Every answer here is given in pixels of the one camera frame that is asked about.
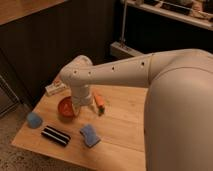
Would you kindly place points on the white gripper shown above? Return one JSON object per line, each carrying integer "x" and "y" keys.
{"x": 81, "y": 96}

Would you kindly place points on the red ceramic bowl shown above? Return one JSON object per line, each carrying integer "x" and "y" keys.
{"x": 66, "y": 108}

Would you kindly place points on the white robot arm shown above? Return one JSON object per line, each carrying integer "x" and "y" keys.
{"x": 178, "y": 112}

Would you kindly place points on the orange toy carrot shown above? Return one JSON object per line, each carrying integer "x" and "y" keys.
{"x": 99, "y": 103}

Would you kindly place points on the blue sponge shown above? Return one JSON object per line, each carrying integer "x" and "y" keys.
{"x": 90, "y": 136}

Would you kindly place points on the black white striped block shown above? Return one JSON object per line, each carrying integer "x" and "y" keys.
{"x": 56, "y": 135}

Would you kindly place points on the light blue cup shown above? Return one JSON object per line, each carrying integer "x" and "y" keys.
{"x": 34, "y": 120}

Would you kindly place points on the metal shelf rack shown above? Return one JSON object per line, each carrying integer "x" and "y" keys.
{"x": 196, "y": 18}

